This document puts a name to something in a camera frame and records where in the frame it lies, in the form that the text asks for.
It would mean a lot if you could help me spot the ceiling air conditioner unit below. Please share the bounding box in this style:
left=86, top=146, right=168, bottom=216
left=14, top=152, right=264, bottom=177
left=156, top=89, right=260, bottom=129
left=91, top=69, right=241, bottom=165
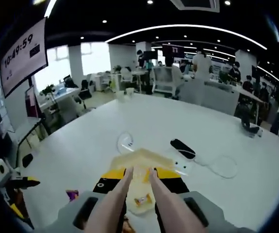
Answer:
left=170, top=0, right=220, bottom=13

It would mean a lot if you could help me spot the dark hanging sign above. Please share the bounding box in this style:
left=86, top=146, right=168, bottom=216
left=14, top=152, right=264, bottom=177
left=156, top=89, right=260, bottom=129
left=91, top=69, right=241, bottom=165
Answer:
left=162, top=44, right=186, bottom=59

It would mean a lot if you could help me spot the large display screen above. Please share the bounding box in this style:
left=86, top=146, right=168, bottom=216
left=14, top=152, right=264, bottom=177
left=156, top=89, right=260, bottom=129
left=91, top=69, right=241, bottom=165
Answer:
left=0, top=17, right=49, bottom=99

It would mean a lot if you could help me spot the white mesh chair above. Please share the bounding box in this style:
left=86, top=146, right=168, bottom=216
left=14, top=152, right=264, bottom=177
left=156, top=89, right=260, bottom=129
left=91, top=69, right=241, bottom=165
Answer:
left=152, top=67, right=179, bottom=94

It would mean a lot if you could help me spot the black oblong object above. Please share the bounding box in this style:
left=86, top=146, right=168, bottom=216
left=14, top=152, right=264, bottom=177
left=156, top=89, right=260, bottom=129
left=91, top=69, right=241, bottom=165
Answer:
left=22, top=153, right=34, bottom=168

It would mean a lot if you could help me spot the white office desk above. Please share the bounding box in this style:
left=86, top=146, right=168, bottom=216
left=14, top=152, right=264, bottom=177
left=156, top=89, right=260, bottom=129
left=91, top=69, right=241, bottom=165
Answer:
left=54, top=87, right=82, bottom=122

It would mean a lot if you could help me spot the cream hexagonal container tray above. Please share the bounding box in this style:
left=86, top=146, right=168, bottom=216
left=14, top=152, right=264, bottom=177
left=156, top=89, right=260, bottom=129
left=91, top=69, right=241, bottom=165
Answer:
left=109, top=147, right=181, bottom=216

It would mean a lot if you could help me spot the orange food candy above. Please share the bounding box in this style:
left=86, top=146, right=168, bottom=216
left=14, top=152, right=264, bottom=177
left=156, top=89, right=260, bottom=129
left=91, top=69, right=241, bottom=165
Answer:
left=133, top=193, right=152, bottom=207

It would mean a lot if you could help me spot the pink-screen monitor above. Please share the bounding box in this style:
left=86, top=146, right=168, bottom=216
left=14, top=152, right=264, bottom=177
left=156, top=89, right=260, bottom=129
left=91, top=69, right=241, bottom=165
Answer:
left=24, top=84, right=42, bottom=119

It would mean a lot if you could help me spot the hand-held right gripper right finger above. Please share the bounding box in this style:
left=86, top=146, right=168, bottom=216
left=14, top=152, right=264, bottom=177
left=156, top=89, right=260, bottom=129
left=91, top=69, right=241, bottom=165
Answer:
left=153, top=166, right=231, bottom=233

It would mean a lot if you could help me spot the black office chair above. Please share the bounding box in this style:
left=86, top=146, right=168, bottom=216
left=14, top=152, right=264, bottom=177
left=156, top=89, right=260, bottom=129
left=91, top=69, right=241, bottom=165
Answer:
left=77, top=79, right=93, bottom=110

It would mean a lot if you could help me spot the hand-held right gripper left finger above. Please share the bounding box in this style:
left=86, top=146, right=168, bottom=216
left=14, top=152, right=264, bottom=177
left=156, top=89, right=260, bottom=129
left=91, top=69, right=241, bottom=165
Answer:
left=56, top=167, right=128, bottom=233

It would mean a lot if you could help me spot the white desk partition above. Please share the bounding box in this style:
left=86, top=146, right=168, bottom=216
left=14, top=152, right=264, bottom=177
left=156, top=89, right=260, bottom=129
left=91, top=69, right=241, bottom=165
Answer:
left=179, top=80, right=241, bottom=116

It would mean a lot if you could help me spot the purple food snack packet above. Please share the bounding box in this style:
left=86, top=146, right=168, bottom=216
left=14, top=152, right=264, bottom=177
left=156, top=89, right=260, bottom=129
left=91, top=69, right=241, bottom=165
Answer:
left=66, top=189, right=80, bottom=202

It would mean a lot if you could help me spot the small side table on stand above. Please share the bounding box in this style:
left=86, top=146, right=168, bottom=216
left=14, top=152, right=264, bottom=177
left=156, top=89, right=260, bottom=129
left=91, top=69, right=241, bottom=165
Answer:
left=15, top=116, right=51, bottom=152

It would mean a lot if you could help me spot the white office chair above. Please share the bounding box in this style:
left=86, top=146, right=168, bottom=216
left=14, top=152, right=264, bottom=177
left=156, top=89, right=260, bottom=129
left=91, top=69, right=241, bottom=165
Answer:
left=121, top=67, right=134, bottom=83

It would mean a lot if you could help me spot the clear plastic sheet with dots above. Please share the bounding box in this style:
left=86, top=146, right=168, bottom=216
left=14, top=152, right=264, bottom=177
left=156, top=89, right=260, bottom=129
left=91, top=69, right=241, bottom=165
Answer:
left=173, top=160, right=191, bottom=177

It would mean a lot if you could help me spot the white cable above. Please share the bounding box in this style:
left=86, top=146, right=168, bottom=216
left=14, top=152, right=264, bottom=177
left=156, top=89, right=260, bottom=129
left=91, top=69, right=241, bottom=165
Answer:
left=192, top=155, right=238, bottom=180

